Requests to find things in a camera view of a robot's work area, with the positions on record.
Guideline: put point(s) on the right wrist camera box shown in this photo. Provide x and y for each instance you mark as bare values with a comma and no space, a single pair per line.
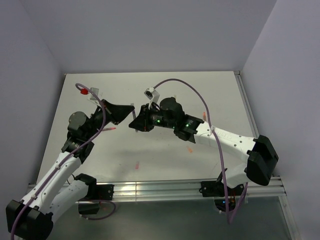
153,96

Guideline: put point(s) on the purple highlighter pen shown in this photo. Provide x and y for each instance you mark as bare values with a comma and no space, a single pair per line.
134,117

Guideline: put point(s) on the orange highlighter pen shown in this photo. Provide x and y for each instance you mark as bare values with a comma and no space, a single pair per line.
204,116

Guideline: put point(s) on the red highlighter pen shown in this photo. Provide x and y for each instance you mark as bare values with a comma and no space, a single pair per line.
109,129

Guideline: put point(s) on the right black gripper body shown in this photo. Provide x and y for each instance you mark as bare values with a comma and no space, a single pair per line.
155,117

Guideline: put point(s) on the aluminium right side rail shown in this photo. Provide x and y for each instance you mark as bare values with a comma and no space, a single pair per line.
246,103

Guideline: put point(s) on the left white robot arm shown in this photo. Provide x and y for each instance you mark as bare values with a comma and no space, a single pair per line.
33,217

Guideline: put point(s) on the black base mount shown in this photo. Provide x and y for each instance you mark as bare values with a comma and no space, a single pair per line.
92,202
216,189

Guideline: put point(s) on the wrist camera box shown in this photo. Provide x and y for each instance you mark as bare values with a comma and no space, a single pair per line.
153,96
91,96

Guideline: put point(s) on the aluminium rail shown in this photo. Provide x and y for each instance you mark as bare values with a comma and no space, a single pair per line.
180,190
246,103

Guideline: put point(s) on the aluminium front rail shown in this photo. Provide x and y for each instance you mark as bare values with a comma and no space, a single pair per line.
180,190

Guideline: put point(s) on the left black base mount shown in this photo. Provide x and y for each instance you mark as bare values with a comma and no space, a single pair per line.
92,202

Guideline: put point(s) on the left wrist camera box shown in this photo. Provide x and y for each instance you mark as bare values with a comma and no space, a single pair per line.
91,96

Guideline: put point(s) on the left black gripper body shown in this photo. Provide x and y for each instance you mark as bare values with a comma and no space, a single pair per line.
97,120

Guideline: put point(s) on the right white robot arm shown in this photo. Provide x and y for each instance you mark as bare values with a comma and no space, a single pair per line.
258,157

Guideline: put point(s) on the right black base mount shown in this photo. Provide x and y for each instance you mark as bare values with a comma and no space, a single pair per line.
216,189

